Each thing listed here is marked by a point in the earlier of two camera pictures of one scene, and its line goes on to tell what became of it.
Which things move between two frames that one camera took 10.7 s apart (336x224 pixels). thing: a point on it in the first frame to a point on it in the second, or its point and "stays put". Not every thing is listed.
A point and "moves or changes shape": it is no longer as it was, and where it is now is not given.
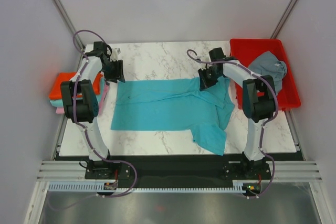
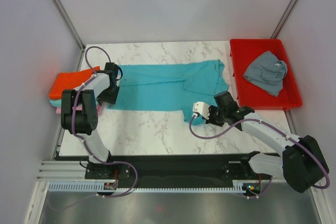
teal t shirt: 175,105 moves or changes shape
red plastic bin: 245,51 stays put
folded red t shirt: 56,93 stays put
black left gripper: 118,75 to 101,98
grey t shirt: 269,64 stays put
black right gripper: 204,83 to 211,108
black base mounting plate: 178,171 stays put
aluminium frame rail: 76,170 stays put
